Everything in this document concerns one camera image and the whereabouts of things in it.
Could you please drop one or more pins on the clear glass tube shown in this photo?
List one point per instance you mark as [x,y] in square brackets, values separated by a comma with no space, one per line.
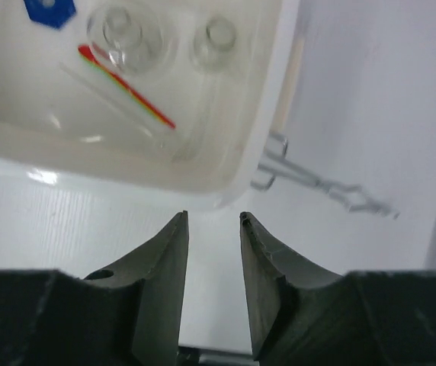
[160,135]

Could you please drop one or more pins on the round glass flask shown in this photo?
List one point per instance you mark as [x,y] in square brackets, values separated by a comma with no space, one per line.
[126,35]

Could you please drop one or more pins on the coloured plastic spoons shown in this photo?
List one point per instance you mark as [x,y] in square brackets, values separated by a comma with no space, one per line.
[87,55]

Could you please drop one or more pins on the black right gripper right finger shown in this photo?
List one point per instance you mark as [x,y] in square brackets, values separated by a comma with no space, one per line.
[303,314]

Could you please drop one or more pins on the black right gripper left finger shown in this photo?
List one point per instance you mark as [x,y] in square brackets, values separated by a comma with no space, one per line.
[126,313]

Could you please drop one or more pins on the clear tube with blue cap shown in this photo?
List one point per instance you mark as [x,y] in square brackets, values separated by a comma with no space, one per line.
[54,14]

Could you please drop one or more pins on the small glass bottle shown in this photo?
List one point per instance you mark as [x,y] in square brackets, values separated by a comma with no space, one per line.
[214,44]

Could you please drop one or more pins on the white plastic bin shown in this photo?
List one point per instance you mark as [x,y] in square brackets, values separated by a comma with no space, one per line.
[55,132]

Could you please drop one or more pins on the metal clamp tongs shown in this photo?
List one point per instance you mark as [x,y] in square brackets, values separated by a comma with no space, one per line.
[354,198]

